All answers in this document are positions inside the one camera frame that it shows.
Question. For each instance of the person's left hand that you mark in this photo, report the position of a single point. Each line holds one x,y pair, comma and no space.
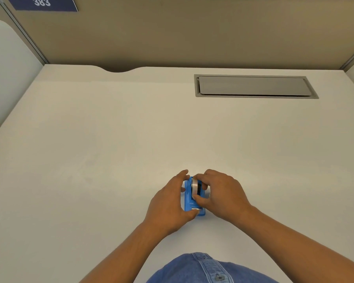
165,207

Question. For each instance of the person's right hand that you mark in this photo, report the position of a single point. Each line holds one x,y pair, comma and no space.
224,194

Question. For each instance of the person's left thumb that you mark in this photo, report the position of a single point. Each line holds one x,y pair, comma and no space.
191,214

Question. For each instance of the person's right thumb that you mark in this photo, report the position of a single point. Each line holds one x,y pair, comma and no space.
201,200

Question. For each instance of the blue tape dispenser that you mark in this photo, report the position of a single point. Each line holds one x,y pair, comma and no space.
188,200

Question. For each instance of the clear tape roll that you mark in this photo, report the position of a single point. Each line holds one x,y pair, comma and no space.
195,187

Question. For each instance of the person's left forearm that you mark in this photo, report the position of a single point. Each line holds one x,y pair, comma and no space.
126,256

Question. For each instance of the person's right forearm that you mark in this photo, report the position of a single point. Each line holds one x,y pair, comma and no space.
289,247

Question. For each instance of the blue denim shirt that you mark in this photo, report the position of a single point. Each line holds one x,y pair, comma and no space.
200,269

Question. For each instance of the white rounded side panel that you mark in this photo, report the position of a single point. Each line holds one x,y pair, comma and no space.
8,76

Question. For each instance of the dark blue sign plate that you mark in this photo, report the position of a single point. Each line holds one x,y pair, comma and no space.
44,3

